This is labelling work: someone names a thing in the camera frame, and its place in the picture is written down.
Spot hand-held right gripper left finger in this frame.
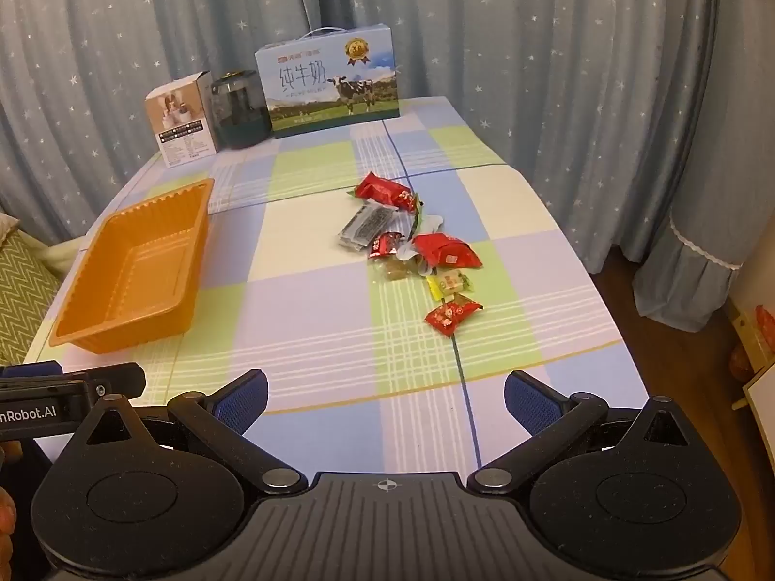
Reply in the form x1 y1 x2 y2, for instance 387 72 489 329
78 369 310 494

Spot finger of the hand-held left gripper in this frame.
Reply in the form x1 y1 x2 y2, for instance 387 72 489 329
61 362 147 405
0 362 64 380

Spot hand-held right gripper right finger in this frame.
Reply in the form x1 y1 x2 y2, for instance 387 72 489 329
466 370 700 494

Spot orange plastic tray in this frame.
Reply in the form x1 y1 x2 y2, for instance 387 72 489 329
49 178 216 355

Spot red twisted candy packet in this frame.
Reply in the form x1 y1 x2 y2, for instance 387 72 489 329
424 293 484 338

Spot yellow green candy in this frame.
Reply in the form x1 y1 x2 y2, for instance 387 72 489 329
427 269 474 302

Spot large red snack packet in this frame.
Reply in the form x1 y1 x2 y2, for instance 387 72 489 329
412 233 485 270

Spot clear brown snack packet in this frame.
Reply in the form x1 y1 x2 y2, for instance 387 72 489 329
374 257 425 284

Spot green white snack wrapper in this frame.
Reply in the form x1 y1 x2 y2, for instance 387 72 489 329
412 192 446 237

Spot small red snack packet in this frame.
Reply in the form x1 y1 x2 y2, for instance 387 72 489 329
368 231 405 261

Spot grey black snack packet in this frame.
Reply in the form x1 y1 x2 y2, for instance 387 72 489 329
338 204 399 252

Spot red dark-striped snack packet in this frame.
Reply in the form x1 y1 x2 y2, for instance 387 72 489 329
387 182 420 214

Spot person's left hand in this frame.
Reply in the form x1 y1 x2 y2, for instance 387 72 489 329
0 443 17 559

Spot green patterned cushion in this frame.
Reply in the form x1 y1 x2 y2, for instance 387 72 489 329
0 212 62 370

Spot checkered tablecloth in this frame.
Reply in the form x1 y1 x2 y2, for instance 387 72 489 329
24 97 650 479

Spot white product box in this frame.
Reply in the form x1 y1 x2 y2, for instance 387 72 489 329
145 71 220 169

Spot dark green jar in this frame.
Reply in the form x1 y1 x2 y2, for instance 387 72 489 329
207 71 273 150

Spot blue lace-trimmed curtain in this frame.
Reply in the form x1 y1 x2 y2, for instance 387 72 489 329
633 0 775 335

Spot blue milk carton box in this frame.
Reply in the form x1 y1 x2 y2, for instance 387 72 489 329
254 23 402 139

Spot blue star-print curtain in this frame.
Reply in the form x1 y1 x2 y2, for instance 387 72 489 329
0 0 718 291

